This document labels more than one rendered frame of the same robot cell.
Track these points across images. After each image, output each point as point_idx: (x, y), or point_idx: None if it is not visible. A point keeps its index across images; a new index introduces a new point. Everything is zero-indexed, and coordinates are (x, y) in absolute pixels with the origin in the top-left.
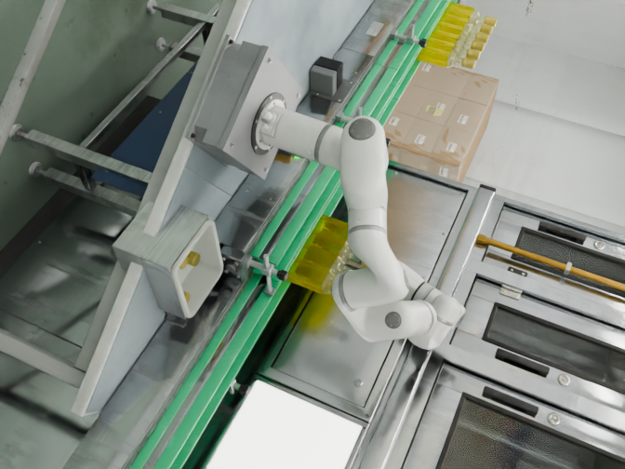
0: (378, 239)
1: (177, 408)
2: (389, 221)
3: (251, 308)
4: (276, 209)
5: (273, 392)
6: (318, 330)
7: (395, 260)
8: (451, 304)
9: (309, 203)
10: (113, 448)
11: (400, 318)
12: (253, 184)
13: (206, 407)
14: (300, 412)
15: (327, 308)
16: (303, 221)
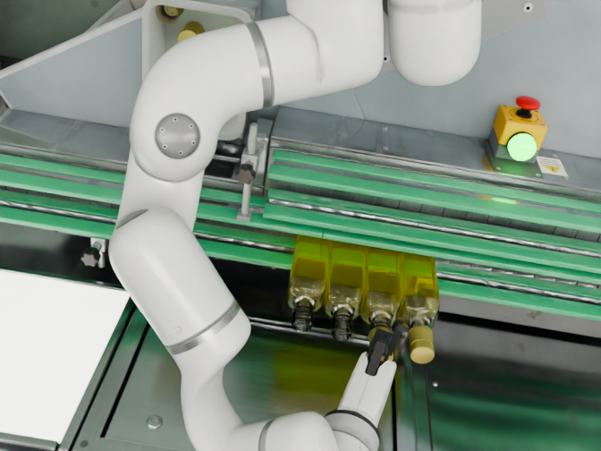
0: (228, 40)
1: (24, 164)
2: (537, 428)
3: (207, 204)
4: (375, 164)
5: (113, 313)
6: (243, 349)
7: (198, 81)
8: (298, 433)
9: (412, 192)
10: None
11: (131, 219)
12: (400, 132)
13: (51, 217)
14: (80, 351)
15: (292, 354)
16: (370, 191)
